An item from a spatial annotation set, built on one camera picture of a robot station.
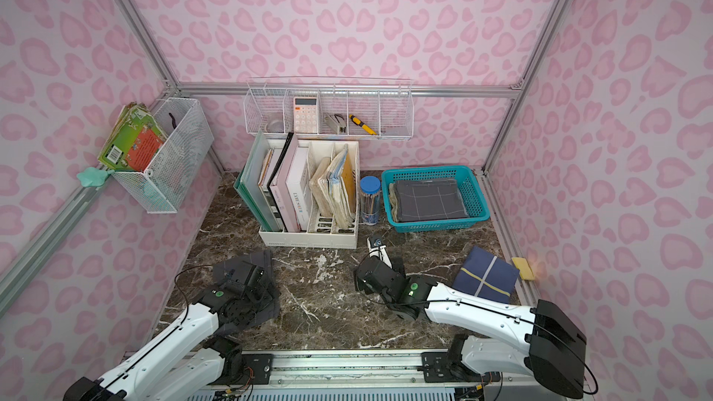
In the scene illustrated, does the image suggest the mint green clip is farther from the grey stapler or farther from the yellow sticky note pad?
the yellow sticky note pad

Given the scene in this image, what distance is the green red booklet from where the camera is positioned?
676 millimetres

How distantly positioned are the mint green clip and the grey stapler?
1.99 ft

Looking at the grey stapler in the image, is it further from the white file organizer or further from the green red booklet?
the green red booklet

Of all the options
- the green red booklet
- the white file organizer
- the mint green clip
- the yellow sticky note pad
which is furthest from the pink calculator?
the yellow sticky note pad

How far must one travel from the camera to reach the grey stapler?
3.02 ft

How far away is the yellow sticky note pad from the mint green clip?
3.91 ft

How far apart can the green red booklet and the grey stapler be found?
508mm

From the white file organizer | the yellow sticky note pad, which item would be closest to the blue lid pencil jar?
the white file organizer
